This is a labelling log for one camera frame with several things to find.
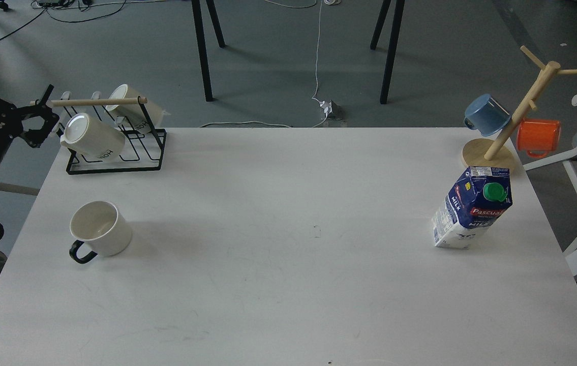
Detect black table legs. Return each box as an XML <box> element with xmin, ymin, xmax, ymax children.
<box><xmin>370</xmin><ymin>1</ymin><xmax>405</xmax><ymax>105</ymax></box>
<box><xmin>190</xmin><ymin>1</ymin><xmax>226</xmax><ymax>102</ymax></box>

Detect black wire mug rack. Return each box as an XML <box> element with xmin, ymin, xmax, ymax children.
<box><xmin>44</xmin><ymin>97</ymin><xmax>167</xmax><ymax>175</ymax></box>

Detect orange mug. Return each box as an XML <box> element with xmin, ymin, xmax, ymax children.
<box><xmin>515</xmin><ymin>118</ymin><xmax>562</xmax><ymax>159</ymax></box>

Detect black floor cable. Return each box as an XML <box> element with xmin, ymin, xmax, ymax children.
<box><xmin>0</xmin><ymin>0</ymin><xmax>129</xmax><ymax>49</ymax></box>

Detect cream mug rear on rack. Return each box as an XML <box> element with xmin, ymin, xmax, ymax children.
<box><xmin>105</xmin><ymin>84</ymin><xmax>164</xmax><ymax>134</ymax></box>

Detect white mug black handle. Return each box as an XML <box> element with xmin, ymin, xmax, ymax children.
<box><xmin>69</xmin><ymin>201</ymin><xmax>133</xmax><ymax>264</ymax></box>

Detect white power adapter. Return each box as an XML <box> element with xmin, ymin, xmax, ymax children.
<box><xmin>319</xmin><ymin>100</ymin><xmax>344</xmax><ymax>120</ymax></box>

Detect blue white milk carton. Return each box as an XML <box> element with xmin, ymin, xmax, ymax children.
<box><xmin>432</xmin><ymin>165</ymin><xmax>513</xmax><ymax>249</ymax></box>

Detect black table legs left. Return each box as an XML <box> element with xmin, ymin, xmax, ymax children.
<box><xmin>190</xmin><ymin>1</ymin><xmax>226</xmax><ymax>102</ymax></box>

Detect blue mug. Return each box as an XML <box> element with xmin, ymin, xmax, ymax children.
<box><xmin>464</xmin><ymin>94</ymin><xmax>511</xmax><ymax>137</ymax></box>

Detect black table legs right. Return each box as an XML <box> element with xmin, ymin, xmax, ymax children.
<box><xmin>370</xmin><ymin>1</ymin><xmax>405</xmax><ymax>105</ymax></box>

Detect cream mug front on rack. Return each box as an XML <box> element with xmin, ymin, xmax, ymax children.
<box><xmin>59</xmin><ymin>113</ymin><xmax>126</xmax><ymax>161</ymax></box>

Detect cream mug on rack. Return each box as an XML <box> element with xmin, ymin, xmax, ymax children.
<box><xmin>59</xmin><ymin>113</ymin><xmax>126</xmax><ymax>161</ymax></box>
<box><xmin>105</xmin><ymin>84</ymin><xmax>164</xmax><ymax>134</ymax></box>

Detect wooden mug tree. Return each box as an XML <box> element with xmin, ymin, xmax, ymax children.
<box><xmin>460</xmin><ymin>45</ymin><xmax>577</xmax><ymax>169</ymax></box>

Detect white floor cable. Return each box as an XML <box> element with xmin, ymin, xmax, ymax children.
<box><xmin>200</xmin><ymin>0</ymin><xmax>342</xmax><ymax>128</ymax></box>

